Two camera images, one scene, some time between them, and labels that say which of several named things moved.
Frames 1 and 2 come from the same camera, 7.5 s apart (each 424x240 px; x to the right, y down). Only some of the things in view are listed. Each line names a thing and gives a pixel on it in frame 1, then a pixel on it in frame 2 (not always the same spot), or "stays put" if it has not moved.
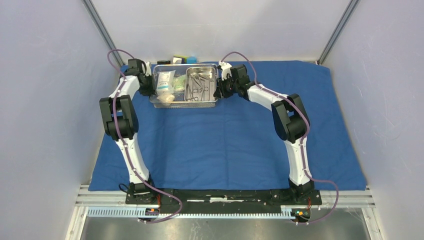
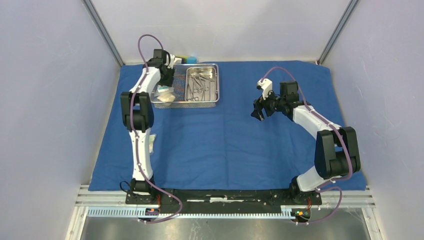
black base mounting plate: x=221 y=198 stays put
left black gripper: x=152 y=91 -> x=169 y=82
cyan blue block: x=192 y=60 stays put
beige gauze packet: x=166 y=97 stays put
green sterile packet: x=179 y=83 -> x=151 y=139
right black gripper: x=219 y=92 -> x=259 y=104
